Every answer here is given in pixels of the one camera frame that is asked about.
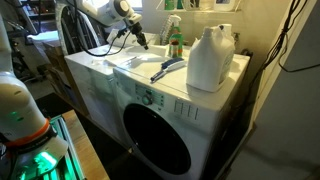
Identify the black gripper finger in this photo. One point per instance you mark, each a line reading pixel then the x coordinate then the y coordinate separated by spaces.
pixel 145 41
pixel 141 40

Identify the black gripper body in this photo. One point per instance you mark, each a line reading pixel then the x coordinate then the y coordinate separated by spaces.
pixel 136 26

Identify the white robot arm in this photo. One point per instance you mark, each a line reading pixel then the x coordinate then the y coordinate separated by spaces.
pixel 20 110

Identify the white top-load laundry machine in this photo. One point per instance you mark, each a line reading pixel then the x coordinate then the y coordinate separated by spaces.
pixel 91 83

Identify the white front-load washing machine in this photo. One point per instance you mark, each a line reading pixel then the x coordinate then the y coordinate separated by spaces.
pixel 186 110

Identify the green spray bottle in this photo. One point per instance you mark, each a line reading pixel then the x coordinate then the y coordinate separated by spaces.
pixel 175 40

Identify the grey washer control knob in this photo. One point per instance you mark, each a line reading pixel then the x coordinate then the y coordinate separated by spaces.
pixel 147 99

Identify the large white detergent jug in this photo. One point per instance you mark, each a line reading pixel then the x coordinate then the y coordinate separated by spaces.
pixel 210 60

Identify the white container blue label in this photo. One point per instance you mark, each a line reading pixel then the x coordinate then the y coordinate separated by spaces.
pixel 223 4

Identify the black round washer door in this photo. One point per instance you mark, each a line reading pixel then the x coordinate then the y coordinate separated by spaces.
pixel 155 140

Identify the wooden workbench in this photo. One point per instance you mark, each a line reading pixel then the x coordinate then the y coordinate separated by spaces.
pixel 85 146

